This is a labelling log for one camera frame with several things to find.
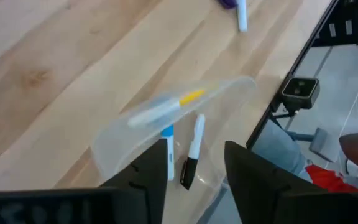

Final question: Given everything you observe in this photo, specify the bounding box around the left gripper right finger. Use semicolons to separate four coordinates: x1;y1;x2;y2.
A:
224;140;333;224

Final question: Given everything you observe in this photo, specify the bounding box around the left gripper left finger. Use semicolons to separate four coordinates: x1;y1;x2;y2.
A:
99;138;169;224

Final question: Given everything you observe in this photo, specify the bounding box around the thin white teal-capped marker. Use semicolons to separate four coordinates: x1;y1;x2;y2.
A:
160;124;176;182

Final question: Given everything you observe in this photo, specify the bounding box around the thin white black-capped marker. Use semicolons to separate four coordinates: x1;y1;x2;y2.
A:
179;113;206;191

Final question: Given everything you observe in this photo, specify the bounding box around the person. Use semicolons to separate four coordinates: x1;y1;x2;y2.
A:
252;119;311;180

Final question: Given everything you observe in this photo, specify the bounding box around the red garment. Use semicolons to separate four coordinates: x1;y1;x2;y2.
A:
305;164;358;194

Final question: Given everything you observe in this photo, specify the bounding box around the grey chair base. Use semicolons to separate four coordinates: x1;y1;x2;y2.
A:
286;126;329;163

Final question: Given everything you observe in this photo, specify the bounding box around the clear plastic container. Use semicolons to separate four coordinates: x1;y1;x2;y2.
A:
90;75;257;224

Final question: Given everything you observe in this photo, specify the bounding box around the white purple-capped marker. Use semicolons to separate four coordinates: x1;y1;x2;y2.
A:
218;0;249;33

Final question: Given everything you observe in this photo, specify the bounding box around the black equipment case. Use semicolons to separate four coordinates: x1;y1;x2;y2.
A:
311;0;358;63

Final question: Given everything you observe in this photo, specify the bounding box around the small black camera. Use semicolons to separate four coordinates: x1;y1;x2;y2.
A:
271;77;321;121

